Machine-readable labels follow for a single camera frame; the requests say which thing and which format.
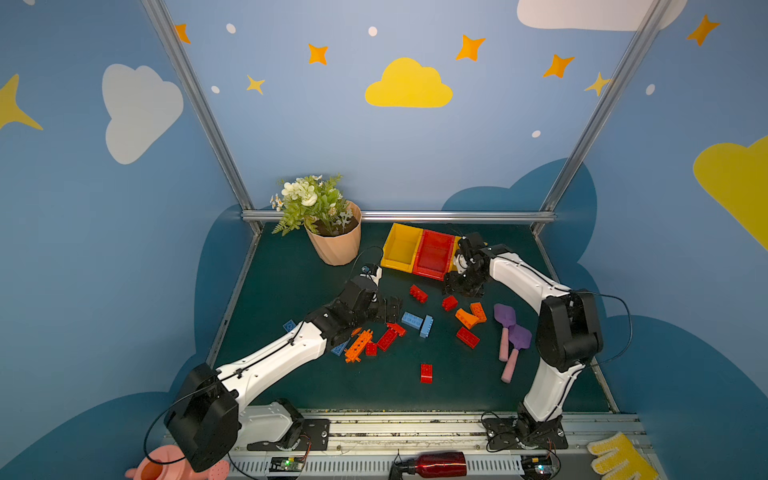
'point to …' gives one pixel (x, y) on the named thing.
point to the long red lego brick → (390, 335)
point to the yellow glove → (625, 462)
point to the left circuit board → (287, 464)
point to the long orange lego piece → (358, 346)
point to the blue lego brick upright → (426, 326)
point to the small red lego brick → (371, 349)
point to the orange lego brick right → (477, 310)
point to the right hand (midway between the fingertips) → (455, 289)
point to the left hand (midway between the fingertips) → (392, 300)
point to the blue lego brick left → (338, 349)
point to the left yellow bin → (401, 247)
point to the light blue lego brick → (412, 320)
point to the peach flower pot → (336, 236)
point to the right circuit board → (538, 466)
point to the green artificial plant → (315, 201)
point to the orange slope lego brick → (466, 319)
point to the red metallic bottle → (431, 464)
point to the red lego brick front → (426, 374)
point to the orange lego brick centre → (356, 331)
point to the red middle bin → (433, 256)
